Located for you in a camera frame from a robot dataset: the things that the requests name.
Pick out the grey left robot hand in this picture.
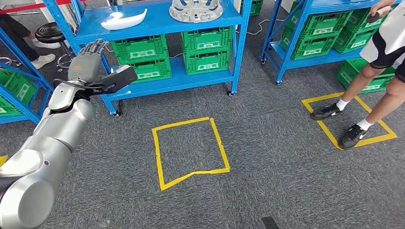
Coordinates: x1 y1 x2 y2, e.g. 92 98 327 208
67 38 139 94

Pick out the white curved plastic part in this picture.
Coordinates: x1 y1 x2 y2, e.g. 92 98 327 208
100 8 149 31

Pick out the blue metal shelf rack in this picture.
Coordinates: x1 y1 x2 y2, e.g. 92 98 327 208
260 0 405 86
43 0 254 117
0 27 55 125

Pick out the black round stool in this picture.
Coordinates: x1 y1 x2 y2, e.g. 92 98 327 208
34 22 75 69

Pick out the green plastic crate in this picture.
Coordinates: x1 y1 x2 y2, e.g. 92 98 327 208
343 8 388 36
335 58 396 94
0 95 23 118
126 58 172 84
0 69 38 105
110 34 169 65
333 27 379 54
249 0 264 16
181 26 234 58
280 31 340 61
284 10 353 45
183 50 231 76

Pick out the person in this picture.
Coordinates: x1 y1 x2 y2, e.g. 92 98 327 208
309 0 405 151
0 12 61 70

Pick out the silver wheel cover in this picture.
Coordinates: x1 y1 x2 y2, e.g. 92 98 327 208
168 0 224 23

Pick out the black handheld controller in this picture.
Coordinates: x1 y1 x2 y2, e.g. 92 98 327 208
366 5 392 24

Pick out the person's hand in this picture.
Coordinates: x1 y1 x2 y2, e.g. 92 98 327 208
368 0 397 16

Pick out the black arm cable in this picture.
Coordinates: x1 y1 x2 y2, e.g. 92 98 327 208
52 78 107 91

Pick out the white power cable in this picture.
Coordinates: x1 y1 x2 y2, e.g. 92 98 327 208
235 19 286 36

